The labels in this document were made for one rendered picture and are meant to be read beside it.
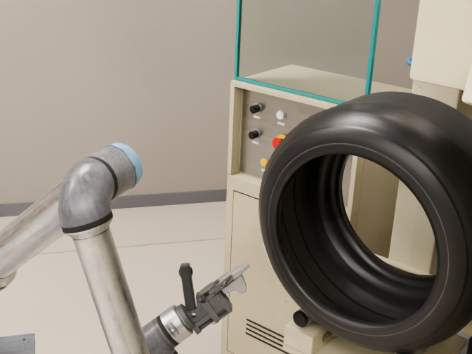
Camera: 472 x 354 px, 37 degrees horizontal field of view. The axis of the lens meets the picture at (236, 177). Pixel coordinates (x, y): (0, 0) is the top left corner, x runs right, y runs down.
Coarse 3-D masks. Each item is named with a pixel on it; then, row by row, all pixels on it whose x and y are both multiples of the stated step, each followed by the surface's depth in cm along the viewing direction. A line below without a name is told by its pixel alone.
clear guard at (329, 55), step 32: (256, 0) 243; (288, 0) 235; (320, 0) 227; (352, 0) 220; (256, 32) 247; (288, 32) 238; (320, 32) 231; (352, 32) 223; (256, 64) 251; (288, 64) 242; (320, 64) 234; (352, 64) 226; (320, 96) 237; (352, 96) 230
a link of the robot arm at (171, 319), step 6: (174, 306) 178; (162, 312) 179; (168, 312) 177; (174, 312) 176; (162, 318) 176; (168, 318) 175; (174, 318) 175; (180, 318) 175; (168, 324) 175; (174, 324) 174; (180, 324) 174; (186, 324) 176; (168, 330) 174; (174, 330) 174; (180, 330) 175; (186, 330) 175; (192, 330) 180; (174, 336) 175; (180, 336) 175; (186, 336) 176; (180, 342) 177
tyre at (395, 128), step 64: (320, 128) 157; (384, 128) 148; (448, 128) 151; (320, 192) 195; (448, 192) 141; (320, 256) 193; (448, 256) 144; (320, 320) 171; (384, 320) 179; (448, 320) 150
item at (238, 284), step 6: (234, 270) 177; (240, 270) 176; (234, 276) 175; (240, 276) 176; (234, 282) 176; (240, 282) 176; (228, 288) 176; (234, 288) 176; (240, 288) 176; (246, 288) 177
